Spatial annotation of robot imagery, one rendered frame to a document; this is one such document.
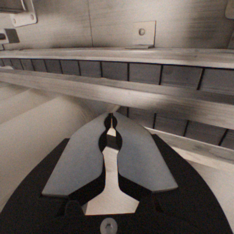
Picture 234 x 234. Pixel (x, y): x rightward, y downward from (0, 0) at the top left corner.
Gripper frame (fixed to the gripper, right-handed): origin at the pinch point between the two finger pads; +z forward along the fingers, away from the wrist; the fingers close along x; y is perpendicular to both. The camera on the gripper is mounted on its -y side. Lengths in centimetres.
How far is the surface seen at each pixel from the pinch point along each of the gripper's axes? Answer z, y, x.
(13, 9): 18.8, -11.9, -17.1
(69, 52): 9.9, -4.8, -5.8
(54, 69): 11.8, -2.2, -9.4
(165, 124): 2.4, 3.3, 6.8
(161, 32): 8.2, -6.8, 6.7
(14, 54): 17.6, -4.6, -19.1
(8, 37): 13.7, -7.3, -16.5
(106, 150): 7.3, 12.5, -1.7
